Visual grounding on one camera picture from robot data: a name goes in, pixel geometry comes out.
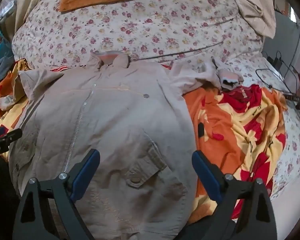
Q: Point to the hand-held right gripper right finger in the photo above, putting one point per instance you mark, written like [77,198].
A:
[205,177]

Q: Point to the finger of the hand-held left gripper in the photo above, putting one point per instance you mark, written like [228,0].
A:
[7,135]

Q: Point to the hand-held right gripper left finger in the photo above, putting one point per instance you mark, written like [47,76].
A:
[87,173]

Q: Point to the beige zip jacket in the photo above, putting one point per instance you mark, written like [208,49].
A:
[115,120]

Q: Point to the orange red yellow printed blanket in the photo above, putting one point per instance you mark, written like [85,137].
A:
[227,135]

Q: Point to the small black remote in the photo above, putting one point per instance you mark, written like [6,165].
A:
[200,129]

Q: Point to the grey cloth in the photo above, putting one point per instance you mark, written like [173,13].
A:
[1,70]

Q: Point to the teal cloth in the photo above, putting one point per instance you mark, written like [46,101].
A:
[2,46]

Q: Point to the red garment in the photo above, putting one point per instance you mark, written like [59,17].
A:
[250,95]

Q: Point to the white pink garment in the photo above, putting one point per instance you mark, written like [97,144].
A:
[190,77]

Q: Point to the clear plastic bag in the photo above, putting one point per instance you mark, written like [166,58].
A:
[6,10]

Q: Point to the beige curtain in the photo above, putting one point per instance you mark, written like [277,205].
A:
[30,2]

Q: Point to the black charger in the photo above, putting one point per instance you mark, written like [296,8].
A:
[277,62]

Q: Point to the floral quilt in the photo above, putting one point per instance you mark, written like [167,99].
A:
[152,25]

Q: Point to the beige cloth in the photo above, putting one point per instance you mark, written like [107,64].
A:
[255,10]

